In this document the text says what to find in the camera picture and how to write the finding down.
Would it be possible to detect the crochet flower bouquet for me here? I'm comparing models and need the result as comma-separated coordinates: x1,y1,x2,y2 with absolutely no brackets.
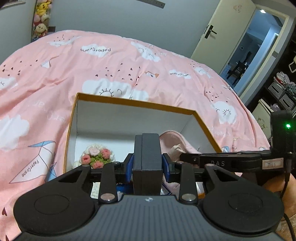
72,144,115,169

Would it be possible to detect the dark grey small box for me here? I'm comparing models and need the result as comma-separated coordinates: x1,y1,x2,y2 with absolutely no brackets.
132,133,163,196

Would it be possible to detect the orange cardboard box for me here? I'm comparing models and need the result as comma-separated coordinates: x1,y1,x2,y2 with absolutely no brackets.
63,93,221,172

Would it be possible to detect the storage shelf with baskets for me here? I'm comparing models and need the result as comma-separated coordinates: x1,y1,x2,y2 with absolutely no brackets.
252,58,296,144

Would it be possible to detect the pink printed bed quilt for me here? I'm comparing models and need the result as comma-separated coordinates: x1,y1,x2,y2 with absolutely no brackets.
1,30,269,240

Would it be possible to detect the hanging plush toy stack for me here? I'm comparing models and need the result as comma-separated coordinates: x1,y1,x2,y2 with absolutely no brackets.
31,0,52,42

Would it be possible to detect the black cable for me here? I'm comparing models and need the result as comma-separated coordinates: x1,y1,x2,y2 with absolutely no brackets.
278,151,296,235

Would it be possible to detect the cream door with handle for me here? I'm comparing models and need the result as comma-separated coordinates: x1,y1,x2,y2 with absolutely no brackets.
191,0,256,73

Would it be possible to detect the grey wall plate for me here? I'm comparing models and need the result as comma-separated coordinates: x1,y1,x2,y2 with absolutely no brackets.
137,0,166,9

